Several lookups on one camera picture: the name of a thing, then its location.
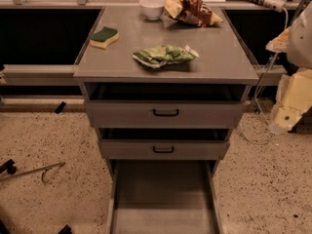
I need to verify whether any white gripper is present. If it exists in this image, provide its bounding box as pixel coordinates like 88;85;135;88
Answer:
266;27;312;135

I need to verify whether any green jalapeno chip bag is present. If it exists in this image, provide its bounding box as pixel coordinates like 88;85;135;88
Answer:
133;45;199;69

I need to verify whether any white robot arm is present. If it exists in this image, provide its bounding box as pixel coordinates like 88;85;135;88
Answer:
266;2;312;134

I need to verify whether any brown yellow chip bag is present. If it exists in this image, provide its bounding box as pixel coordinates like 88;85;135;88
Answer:
164;0;223;27

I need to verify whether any grey drawer cabinet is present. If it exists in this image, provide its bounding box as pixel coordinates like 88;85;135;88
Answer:
73;5;260;234

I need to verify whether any middle drawer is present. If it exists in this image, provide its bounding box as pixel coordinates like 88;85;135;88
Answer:
98;129;230;160

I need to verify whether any drawer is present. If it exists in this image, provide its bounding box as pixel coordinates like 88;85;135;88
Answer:
106;160;224;234
85;82;247;129
98;129;230;160

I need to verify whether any top drawer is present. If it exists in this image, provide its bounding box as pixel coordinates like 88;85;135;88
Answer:
85;82;247;129

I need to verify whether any bottom drawer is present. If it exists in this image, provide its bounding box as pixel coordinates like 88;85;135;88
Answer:
106;160;224;234

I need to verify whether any white bowl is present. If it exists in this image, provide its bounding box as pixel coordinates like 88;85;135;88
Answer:
138;0;165;20

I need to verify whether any green yellow sponge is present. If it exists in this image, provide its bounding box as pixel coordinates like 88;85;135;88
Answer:
90;26;119;49

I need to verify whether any metal rod on floor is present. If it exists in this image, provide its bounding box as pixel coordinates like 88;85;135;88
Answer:
0;162;65;183

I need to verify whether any black caster wheel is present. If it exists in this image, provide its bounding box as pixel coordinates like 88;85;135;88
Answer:
0;159;17;175

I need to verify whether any white cable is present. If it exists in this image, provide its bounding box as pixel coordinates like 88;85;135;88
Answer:
238;7;291;146

